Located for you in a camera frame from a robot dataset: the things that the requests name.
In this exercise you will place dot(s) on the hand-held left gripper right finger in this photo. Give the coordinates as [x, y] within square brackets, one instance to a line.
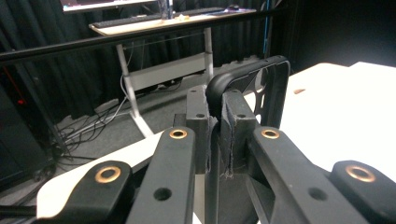
[236, 124]

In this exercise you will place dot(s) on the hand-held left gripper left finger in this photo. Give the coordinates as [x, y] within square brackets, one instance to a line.
[197, 105]

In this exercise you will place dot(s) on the black keyboard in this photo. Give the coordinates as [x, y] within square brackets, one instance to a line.
[149, 18]

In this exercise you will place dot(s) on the black computer mouse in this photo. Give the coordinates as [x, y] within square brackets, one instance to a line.
[234, 6]

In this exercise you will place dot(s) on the black horizontal bar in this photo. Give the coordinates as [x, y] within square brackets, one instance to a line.
[93, 42]

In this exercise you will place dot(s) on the desk with white metal frame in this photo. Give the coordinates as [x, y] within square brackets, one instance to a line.
[168, 71]

